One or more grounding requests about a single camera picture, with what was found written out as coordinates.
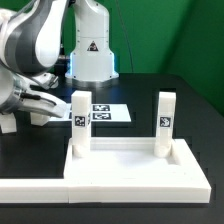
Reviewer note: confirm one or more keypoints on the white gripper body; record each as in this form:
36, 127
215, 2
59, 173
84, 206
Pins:
34, 101

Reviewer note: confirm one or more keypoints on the white desk top tray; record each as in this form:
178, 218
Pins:
119, 159

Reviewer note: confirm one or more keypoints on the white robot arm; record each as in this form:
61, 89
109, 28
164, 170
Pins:
30, 45

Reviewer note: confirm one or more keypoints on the fiducial marker plate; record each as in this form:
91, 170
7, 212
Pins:
99, 113

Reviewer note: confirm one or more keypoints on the white L-shaped corner guide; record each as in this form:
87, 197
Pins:
70, 191

